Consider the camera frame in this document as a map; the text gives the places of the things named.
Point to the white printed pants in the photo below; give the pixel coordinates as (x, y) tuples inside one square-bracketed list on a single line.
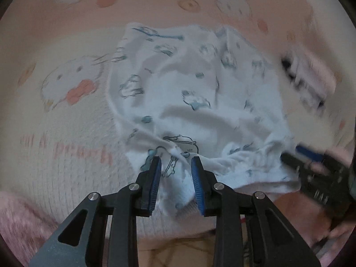
[(189, 89)]

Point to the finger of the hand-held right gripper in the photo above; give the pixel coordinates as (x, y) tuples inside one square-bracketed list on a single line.
[(307, 153), (292, 161)]

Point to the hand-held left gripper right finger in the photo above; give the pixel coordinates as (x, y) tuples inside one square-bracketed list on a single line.
[(197, 180)]

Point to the pink fluffy clothing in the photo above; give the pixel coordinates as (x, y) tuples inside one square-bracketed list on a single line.
[(19, 222)]

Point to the pink cartoon printed blanket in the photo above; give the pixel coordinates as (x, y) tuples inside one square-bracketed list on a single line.
[(69, 33)]

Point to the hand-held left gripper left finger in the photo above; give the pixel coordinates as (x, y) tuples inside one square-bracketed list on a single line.
[(156, 178)]

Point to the folded black white pink clothes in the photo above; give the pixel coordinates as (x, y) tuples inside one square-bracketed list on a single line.
[(308, 78)]

